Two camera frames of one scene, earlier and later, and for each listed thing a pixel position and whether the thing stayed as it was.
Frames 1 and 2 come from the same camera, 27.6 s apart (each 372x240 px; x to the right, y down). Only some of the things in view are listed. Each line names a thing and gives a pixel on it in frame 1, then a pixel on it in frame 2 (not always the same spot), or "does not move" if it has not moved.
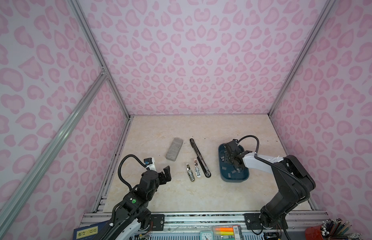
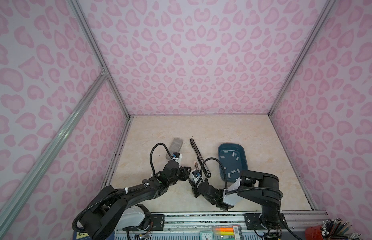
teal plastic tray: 228,173 does not move
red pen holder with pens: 335,229 does not move
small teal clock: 206,235 does not move
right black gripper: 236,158 -> 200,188
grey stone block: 174,149 does not move
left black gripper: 163,179 -> 185,174
